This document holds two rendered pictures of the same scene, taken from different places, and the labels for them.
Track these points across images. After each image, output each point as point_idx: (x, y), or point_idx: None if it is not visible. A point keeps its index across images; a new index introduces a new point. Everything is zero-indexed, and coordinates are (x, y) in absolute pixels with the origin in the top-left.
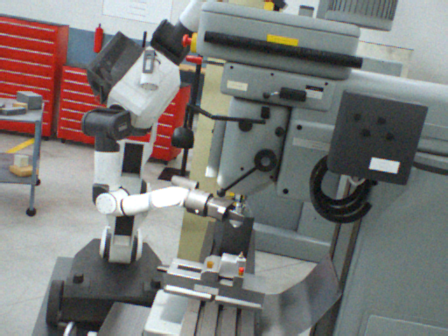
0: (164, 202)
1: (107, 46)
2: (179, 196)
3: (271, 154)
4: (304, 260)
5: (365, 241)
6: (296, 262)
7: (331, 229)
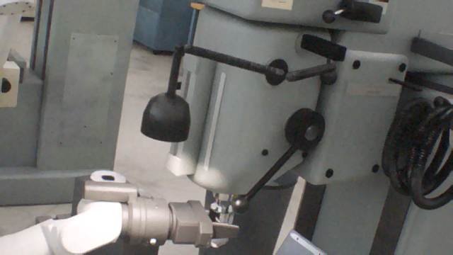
0: (90, 241)
1: None
2: (119, 222)
3: (320, 118)
4: (54, 203)
5: (420, 214)
6: (47, 210)
7: (82, 154)
